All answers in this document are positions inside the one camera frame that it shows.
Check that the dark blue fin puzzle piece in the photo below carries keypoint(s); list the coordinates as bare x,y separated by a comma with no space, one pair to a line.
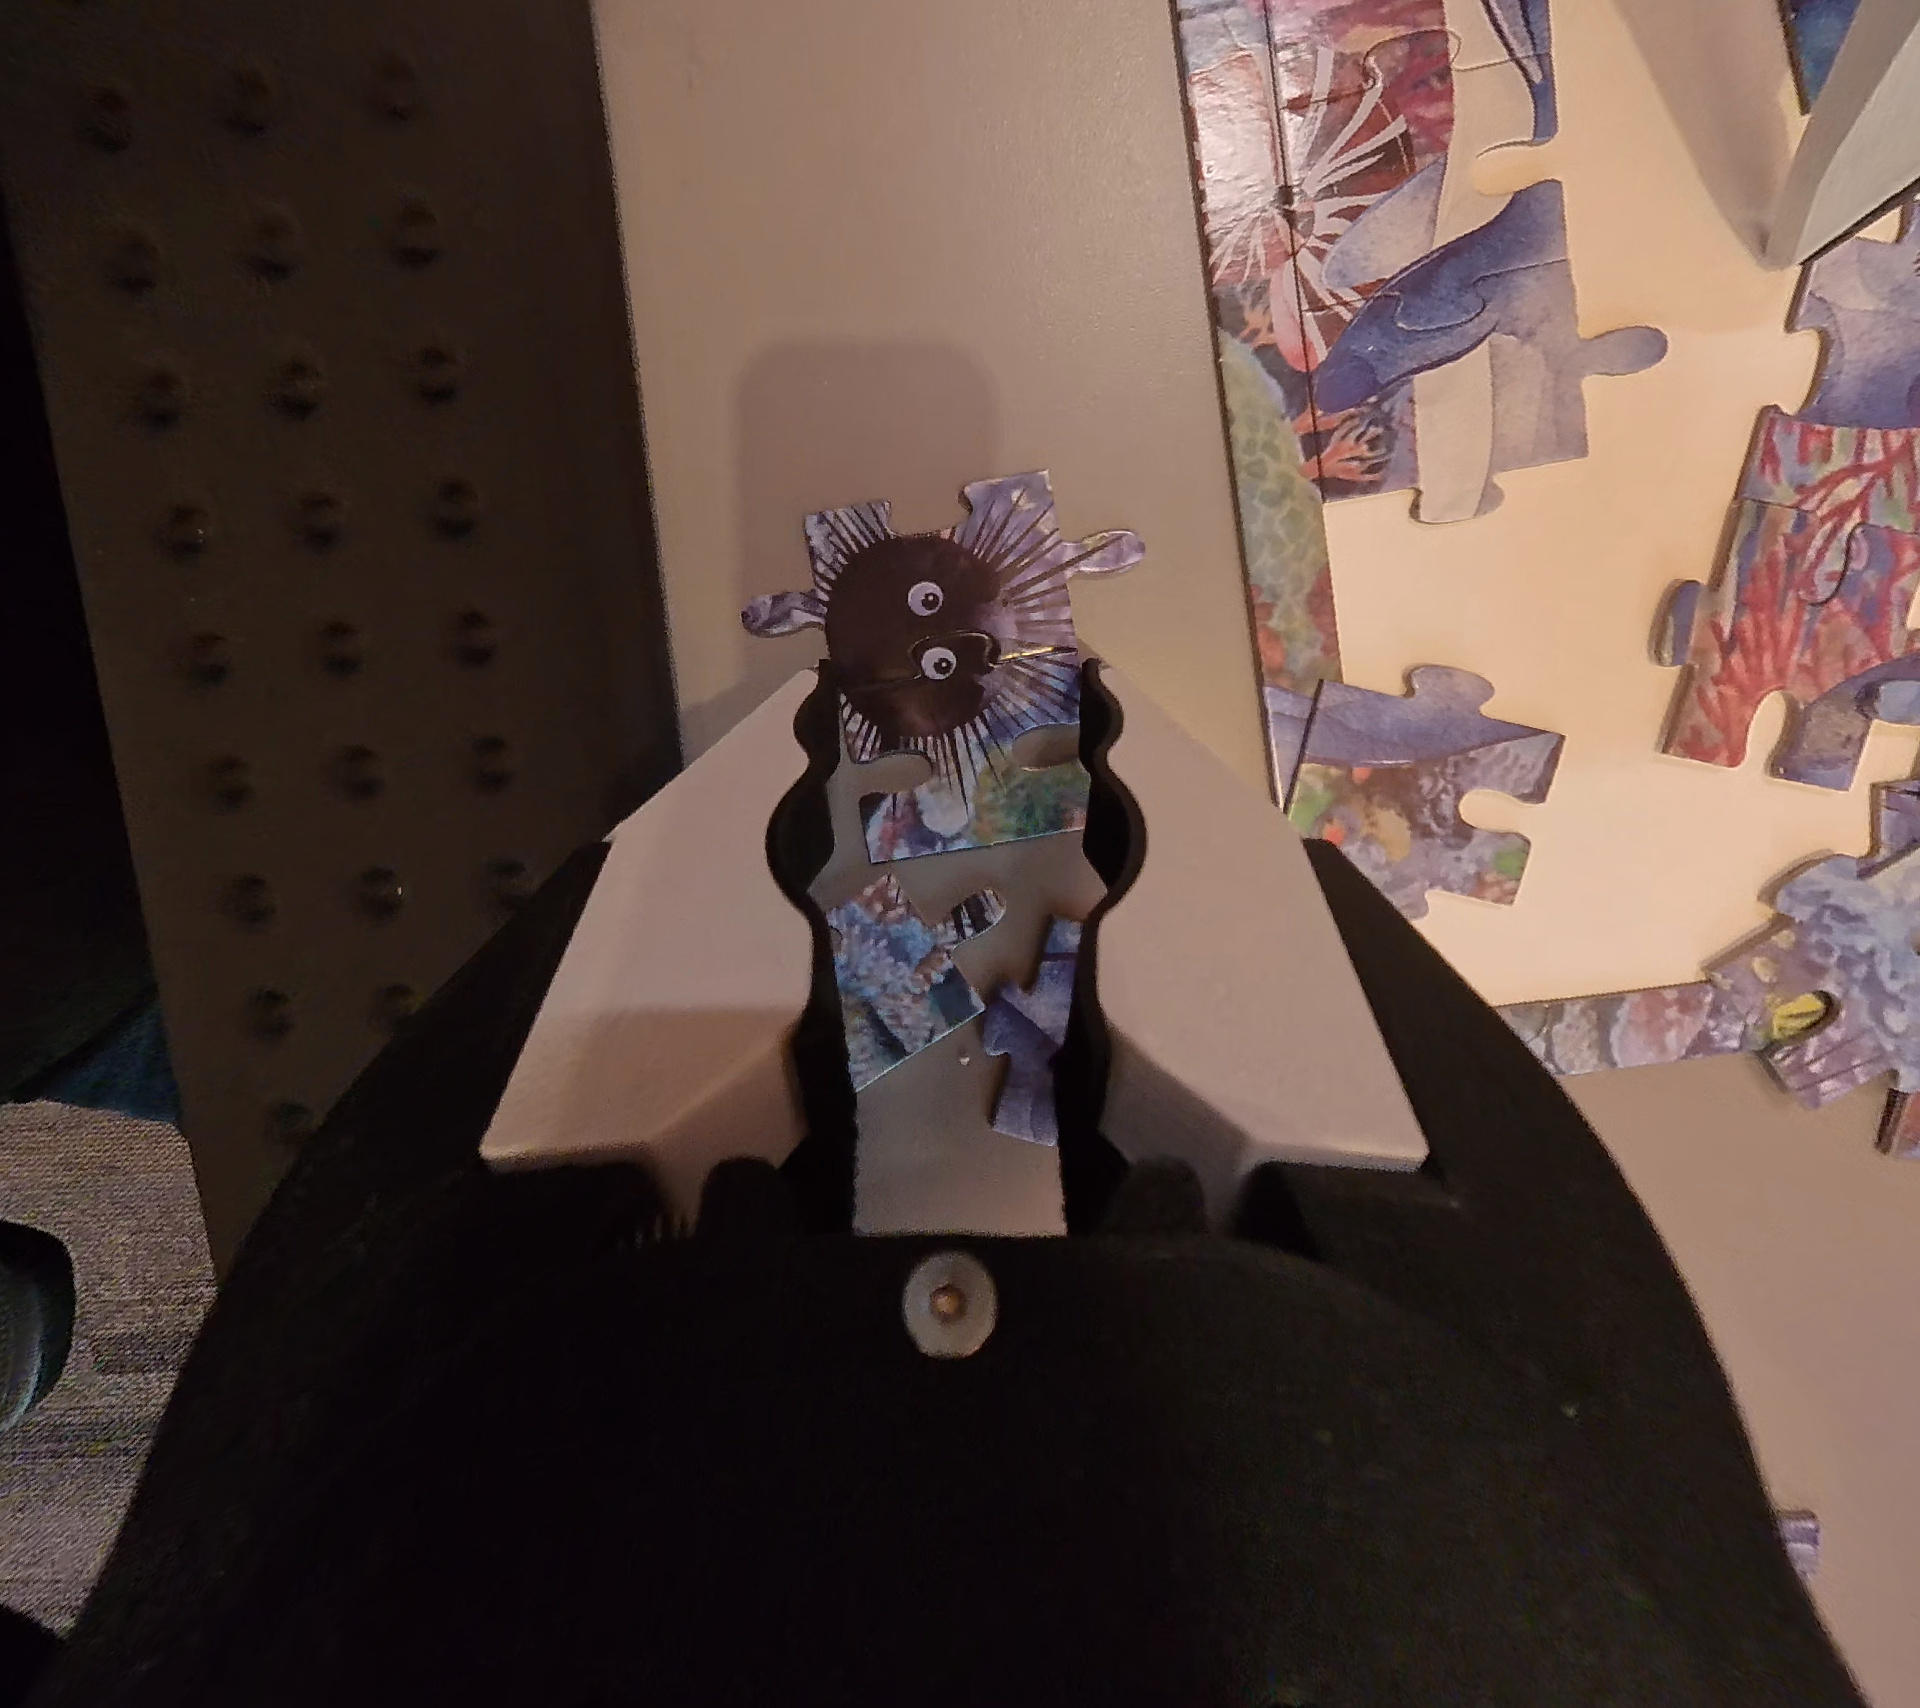
1425,313

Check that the purple white sail puzzle piece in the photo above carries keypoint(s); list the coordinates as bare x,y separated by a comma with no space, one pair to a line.
1898,1116

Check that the blue dark coral puzzle piece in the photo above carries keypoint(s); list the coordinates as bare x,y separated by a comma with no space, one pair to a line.
885,973

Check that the red green coral puzzle piece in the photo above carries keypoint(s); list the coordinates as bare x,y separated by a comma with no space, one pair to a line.
1844,479

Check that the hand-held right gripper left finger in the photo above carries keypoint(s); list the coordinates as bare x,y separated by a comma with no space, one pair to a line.
661,989

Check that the lavender coral puzzle piece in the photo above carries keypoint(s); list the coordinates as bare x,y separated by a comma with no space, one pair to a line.
1411,763

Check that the sea print puzzle board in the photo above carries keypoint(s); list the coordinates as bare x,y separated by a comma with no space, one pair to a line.
1621,599

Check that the mottled lavender yellow fish piece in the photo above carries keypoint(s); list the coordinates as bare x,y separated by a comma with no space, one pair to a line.
1830,942

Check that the urchin green coral puzzle piece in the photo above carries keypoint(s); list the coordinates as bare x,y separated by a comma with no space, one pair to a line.
961,748

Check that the black sea urchin puzzle piece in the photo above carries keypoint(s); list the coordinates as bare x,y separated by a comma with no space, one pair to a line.
901,569

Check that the grey perforated panel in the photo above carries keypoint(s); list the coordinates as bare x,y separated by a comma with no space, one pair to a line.
300,388

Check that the red coral purple puzzle piece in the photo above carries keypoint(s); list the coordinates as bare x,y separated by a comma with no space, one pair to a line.
1770,642

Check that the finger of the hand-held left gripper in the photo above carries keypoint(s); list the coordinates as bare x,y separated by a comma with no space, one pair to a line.
1882,89

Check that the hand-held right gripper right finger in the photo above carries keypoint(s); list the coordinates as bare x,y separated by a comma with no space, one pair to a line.
1245,989

